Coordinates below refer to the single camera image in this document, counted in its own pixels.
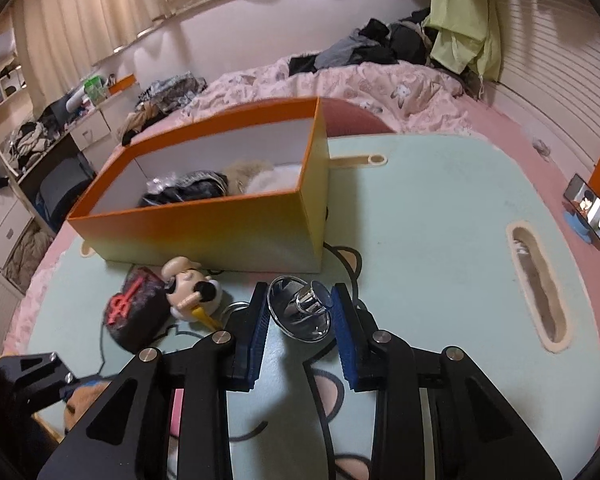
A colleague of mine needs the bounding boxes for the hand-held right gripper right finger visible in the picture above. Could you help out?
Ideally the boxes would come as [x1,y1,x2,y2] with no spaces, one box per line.
[330,282,563,480]

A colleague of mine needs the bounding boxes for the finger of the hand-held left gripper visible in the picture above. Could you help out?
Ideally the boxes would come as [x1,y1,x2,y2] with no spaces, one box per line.
[0,351,106,413]

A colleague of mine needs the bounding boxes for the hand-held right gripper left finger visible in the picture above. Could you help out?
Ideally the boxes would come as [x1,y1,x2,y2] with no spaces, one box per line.
[37,280,273,480]

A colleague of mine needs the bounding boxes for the chrome metal knob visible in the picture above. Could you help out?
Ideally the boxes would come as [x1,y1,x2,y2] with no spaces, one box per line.
[267,276,337,342]

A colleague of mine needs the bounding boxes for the brown plush with blue patch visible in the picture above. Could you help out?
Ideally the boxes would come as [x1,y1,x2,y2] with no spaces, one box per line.
[62,380,113,433]

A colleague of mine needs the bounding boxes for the orange cardboard box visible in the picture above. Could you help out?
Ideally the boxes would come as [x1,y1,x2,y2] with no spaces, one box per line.
[66,96,331,275]

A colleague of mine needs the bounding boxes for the grey fluffy pompom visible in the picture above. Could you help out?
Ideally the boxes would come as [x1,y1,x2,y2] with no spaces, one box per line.
[242,162,303,196]

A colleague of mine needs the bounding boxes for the beige cloth on floor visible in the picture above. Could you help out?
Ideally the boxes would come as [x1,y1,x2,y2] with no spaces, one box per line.
[2,227,56,291]

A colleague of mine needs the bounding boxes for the black pouch with red print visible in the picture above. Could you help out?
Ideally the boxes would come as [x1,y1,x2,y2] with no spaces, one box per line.
[104,266,172,353]

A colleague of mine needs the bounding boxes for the white shelf unit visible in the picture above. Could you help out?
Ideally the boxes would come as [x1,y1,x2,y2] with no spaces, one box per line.
[0,42,36,271]

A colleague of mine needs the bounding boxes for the dark patterned small item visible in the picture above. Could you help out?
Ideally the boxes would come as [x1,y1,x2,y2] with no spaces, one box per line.
[145,172,181,196]

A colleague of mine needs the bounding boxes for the black chair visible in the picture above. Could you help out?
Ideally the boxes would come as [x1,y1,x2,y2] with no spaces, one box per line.
[32,152,98,233]

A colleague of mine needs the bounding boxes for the maroon cushion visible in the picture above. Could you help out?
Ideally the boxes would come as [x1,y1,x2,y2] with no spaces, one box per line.
[320,97,396,140]

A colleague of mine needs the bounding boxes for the clothes heap on desk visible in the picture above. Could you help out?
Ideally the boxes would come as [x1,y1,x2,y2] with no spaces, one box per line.
[5,120,66,171]

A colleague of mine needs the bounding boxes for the white desk with drawer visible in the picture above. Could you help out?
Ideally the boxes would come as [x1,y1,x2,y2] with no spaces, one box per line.
[70,107,113,153]

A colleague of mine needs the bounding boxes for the pink printed blanket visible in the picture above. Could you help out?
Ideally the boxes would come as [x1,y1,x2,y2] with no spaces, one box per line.
[117,55,473,136]

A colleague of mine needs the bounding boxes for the blue phone stand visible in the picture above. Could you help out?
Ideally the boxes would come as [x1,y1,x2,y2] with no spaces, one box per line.
[562,210,598,246]

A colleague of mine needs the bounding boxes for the black white patterned clothes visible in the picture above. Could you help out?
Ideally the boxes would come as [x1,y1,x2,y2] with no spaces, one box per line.
[117,74,208,147]

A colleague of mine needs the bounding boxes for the smartphone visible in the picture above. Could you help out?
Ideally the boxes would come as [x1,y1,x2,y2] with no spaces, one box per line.
[562,173,600,241]

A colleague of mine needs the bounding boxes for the small orange box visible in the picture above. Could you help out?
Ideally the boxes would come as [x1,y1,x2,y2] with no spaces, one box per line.
[107,74,137,96]

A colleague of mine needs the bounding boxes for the pile of dark clothes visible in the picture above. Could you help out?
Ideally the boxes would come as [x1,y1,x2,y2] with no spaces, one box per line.
[287,7,438,78]

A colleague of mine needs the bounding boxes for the yellow-green cloth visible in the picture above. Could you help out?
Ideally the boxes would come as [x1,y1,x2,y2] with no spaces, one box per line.
[422,0,503,98]

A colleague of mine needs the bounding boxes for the cream curtain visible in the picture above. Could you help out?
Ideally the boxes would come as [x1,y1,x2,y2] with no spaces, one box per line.
[10,0,386,78]

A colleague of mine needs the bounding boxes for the cartoon figurine keychain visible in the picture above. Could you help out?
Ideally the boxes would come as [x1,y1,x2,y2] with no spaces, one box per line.
[159,256,251,331]

